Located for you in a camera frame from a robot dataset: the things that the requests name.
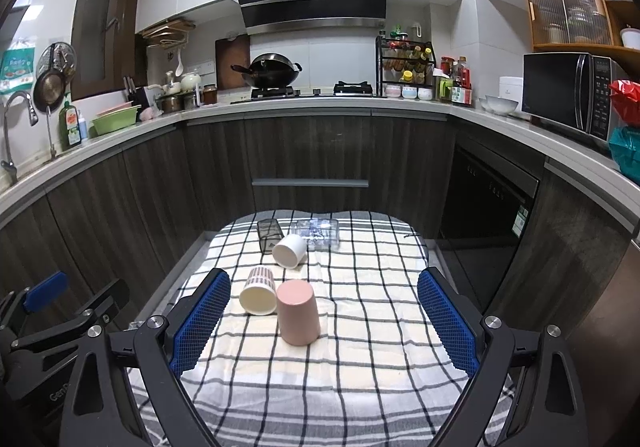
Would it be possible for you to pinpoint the green basin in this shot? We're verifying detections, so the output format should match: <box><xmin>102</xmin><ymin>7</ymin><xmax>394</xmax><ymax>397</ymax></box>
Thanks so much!
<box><xmin>91</xmin><ymin>105</ymin><xmax>142</xmax><ymax>136</ymax></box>

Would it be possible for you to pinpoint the plain white cup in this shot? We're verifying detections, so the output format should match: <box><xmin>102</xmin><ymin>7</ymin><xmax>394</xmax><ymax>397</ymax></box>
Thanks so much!
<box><xmin>271</xmin><ymin>233</ymin><xmax>307</xmax><ymax>270</ymax></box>

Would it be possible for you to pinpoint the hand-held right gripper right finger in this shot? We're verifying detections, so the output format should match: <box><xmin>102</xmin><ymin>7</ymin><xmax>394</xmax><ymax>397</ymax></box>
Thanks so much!
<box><xmin>417</xmin><ymin>268</ymin><xmax>587</xmax><ymax>447</ymax></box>

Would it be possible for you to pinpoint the hanging frying pan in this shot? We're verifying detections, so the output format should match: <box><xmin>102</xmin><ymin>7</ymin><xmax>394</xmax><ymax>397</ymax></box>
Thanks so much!
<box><xmin>32</xmin><ymin>67</ymin><xmax>69</xmax><ymax>114</ymax></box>

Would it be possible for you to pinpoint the wooden glass-door cabinet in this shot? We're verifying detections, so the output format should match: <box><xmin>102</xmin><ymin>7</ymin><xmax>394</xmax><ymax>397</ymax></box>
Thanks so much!
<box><xmin>523</xmin><ymin>0</ymin><xmax>640</xmax><ymax>68</ymax></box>

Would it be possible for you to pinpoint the metal faucet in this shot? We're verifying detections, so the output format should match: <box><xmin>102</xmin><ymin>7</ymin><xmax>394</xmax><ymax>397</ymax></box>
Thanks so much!
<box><xmin>0</xmin><ymin>91</ymin><xmax>40</xmax><ymax>185</ymax></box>

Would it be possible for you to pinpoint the striped white cup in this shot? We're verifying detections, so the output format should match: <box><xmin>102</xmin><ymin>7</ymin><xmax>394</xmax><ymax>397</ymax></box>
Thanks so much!
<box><xmin>239</xmin><ymin>265</ymin><xmax>278</xmax><ymax>316</ymax></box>

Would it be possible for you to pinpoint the black knife block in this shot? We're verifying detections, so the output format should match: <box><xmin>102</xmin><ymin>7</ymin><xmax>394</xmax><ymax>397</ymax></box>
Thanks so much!
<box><xmin>123</xmin><ymin>76</ymin><xmax>157</xmax><ymax>110</ymax></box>

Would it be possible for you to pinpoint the gas stove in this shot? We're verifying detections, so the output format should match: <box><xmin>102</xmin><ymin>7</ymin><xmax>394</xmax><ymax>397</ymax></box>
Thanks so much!
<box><xmin>230</xmin><ymin>81</ymin><xmax>388</xmax><ymax>106</ymax></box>

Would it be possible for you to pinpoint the clear glass cup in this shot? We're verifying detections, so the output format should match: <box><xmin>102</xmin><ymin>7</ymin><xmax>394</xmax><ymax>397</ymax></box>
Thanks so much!
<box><xmin>290</xmin><ymin>218</ymin><xmax>341</xmax><ymax>252</ymax></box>

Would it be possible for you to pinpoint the teal printed bag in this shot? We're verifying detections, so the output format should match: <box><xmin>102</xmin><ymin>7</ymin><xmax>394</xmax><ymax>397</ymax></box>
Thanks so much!
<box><xmin>0</xmin><ymin>39</ymin><xmax>37</xmax><ymax>95</ymax></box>

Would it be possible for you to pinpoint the red plastic bag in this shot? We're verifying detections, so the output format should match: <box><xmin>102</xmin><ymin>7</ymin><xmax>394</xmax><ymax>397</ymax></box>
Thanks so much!
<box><xmin>609</xmin><ymin>79</ymin><xmax>640</xmax><ymax>130</ymax></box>

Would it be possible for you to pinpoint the dark transparent cup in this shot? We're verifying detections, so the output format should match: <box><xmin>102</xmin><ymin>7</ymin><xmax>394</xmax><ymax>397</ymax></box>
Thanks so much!
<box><xmin>256</xmin><ymin>219</ymin><xmax>284</xmax><ymax>255</ymax></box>

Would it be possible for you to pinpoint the green dish soap bottle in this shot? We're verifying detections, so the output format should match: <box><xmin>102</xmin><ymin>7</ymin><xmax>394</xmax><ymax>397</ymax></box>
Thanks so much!
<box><xmin>59</xmin><ymin>99</ymin><xmax>82</xmax><ymax>150</ymax></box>

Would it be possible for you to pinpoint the brown cutting board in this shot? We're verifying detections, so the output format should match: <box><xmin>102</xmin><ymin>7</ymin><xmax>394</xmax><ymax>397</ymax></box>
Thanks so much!
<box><xmin>215</xmin><ymin>34</ymin><xmax>252</xmax><ymax>90</ymax></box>

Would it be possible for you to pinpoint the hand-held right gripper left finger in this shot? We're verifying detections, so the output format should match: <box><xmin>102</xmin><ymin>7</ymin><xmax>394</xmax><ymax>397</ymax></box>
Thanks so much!
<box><xmin>59</xmin><ymin>268</ymin><xmax>232</xmax><ymax>447</ymax></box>

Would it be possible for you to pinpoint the black spice rack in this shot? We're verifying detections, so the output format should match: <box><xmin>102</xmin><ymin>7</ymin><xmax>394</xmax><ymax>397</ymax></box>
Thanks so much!
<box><xmin>376</xmin><ymin>34</ymin><xmax>436</xmax><ymax>100</ymax></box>

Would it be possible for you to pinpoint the black microwave oven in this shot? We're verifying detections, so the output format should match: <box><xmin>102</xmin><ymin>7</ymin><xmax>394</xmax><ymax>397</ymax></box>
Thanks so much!
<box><xmin>522</xmin><ymin>52</ymin><xmax>626</xmax><ymax>142</ymax></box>

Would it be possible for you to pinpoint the group of sauce bottles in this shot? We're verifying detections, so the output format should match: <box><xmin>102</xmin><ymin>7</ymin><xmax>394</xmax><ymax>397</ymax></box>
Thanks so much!
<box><xmin>434</xmin><ymin>56</ymin><xmax>474</xmax><ymax>106</ymax></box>

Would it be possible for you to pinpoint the hanging metal strainer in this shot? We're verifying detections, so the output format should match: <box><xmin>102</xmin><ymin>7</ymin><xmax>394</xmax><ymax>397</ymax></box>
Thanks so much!
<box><xmin>37</xmin><ymin>42</ymin><xmax>77</xmax><ymax>78</ymax></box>

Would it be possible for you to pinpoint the large white bowl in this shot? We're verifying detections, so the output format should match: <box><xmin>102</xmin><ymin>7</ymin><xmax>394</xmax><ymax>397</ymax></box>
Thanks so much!
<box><xmin>485</xmin><ymin>95</ymin><xmax>519</xmax><ymax>116</ymax></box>

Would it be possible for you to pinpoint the black built-in dishwasher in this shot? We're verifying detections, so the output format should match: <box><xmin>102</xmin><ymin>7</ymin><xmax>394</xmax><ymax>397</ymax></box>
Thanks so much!
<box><xmin>437</xmin><ymin>134</ymin><xmax>542</xmax><ymax>313</ymax></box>

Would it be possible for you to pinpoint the white rice cooker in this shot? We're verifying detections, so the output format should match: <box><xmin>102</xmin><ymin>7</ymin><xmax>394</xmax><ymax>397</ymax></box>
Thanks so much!
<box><xmin>499</xmin><ymin>76</ymin><xmax>526</xmax><ymax>102</ymax></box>

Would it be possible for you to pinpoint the brown door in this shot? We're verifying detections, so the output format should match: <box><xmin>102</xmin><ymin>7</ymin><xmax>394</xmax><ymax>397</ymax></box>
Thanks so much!
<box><xmin>70</xmin><ymin>0</ymin><xmax>148</xmax><ymax>100</ymax></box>

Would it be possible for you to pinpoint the pink cup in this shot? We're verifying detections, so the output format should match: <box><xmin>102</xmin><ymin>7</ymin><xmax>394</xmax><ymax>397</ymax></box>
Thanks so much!
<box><xmin>276</xmin><ymin>279</ymin><xmax>321</xmax><ymax>347</ymax></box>

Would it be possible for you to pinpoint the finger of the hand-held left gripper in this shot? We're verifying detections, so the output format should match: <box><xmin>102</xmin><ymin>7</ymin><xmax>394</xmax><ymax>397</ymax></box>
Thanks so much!
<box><xmin>11</xmin><ymin>278</ymin><xmax>131</xmax><ymax>378</ymax></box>
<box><xmin>0</xmin><ymin>271</ymin><xmax>69</xmax><ymax>333</ymax></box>

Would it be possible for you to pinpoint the black white checked cloth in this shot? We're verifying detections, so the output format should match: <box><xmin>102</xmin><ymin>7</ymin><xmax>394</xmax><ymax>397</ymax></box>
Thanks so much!
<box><xmin>127</xmin><ymin>210</ymin><xmax>516</xmax><ymax>447</ymax></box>

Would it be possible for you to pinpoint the wooden board rack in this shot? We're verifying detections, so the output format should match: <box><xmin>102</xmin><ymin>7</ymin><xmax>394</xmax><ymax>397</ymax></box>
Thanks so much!
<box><xmin>140</xmin><ymin>18</ymin><xmax>197</xmax><ymax>50</ymax></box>

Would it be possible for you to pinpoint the black wok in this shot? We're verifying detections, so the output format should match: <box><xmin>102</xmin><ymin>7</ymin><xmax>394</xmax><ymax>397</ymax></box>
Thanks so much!
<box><xmin>230</xmin><ymin>53</ymin><xmax>304</xmax><ymax>90</ymax></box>

